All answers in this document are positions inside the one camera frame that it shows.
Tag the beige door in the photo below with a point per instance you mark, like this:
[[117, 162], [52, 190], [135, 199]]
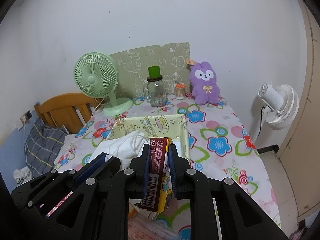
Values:
[[299, 153]]

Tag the green cartoon patterned board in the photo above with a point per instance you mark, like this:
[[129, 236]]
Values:
[[135, 66]]

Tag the white cloth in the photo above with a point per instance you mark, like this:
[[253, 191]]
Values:
[[125, 148], [23, 175]]

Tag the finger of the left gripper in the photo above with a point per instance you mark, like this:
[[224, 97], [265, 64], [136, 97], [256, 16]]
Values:
[[105, 171], [90, 164]]

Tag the pink tissue packet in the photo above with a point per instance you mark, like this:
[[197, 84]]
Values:
[[142, 228]]

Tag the white standing fan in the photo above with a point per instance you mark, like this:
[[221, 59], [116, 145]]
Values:
[[274, 109]]

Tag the purple plush bunny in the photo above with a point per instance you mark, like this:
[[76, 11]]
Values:
[[204, 84]]

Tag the crumpled white cloth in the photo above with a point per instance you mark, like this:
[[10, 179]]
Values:
[[23, 175]]

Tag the green desk fan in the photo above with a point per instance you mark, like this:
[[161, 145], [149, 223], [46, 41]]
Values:
[[97, 76]]

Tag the glass mason jar mug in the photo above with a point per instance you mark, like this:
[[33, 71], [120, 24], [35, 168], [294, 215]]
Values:
[[155, 92]]

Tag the grey plaid pillow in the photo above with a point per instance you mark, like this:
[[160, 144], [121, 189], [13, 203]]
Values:
[[42, 146]]

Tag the floral tablecloth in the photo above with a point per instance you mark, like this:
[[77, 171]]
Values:
[[219, 145]]

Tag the red yellow carton box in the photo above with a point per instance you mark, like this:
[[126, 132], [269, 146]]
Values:
[[159, 186]]

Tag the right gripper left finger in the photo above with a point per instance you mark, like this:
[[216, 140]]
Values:
[[108, 199]]

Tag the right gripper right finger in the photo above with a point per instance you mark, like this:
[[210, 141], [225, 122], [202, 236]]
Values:
[[219, 209]]

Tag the wall power socket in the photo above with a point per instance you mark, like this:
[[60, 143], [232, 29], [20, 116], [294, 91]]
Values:
[[26, 117]]

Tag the toothpick jar orange lid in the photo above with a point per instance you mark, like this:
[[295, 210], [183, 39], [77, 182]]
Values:
[[179, 89]]

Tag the green orange snack box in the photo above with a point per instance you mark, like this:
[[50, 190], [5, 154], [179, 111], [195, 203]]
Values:
[[133, 211]]

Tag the yellow cartoon storage box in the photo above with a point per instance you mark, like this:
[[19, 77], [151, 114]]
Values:
[[156, 126]]

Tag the green cup on jar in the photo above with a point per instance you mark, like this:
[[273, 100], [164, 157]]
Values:
[[154, 72]]

